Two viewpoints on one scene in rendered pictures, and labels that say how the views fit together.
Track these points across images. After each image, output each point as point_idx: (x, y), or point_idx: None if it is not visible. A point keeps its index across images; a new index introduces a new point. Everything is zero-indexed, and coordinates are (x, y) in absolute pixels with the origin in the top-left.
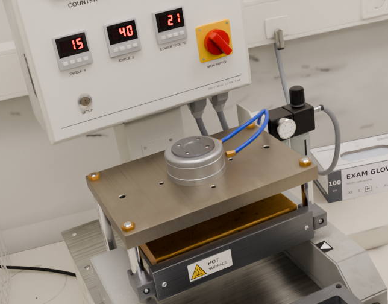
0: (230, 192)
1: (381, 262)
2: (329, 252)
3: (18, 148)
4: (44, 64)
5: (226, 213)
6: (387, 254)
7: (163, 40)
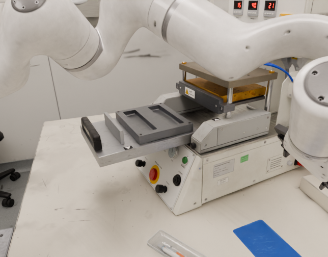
0: (206, 71)
1: (317, 219)
2: (212, 120)
3: (293, 71)
4: (230, 10)
5: (214, 86)
6: None
7: (265, 14)
